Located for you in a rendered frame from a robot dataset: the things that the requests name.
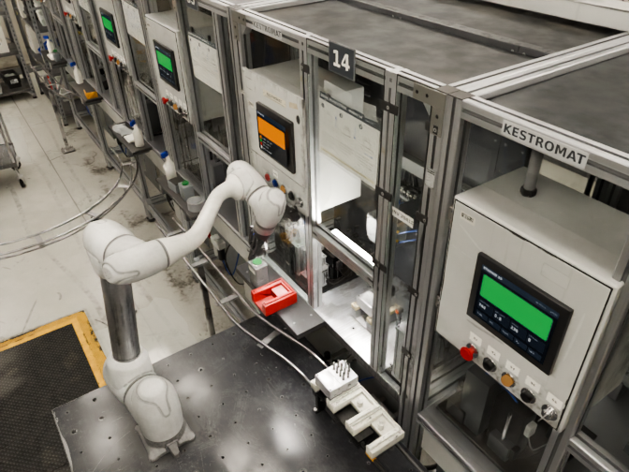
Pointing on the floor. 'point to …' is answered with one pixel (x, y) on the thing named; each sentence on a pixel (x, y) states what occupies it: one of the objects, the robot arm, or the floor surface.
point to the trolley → (9, 154)
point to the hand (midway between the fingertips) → (253, 254)
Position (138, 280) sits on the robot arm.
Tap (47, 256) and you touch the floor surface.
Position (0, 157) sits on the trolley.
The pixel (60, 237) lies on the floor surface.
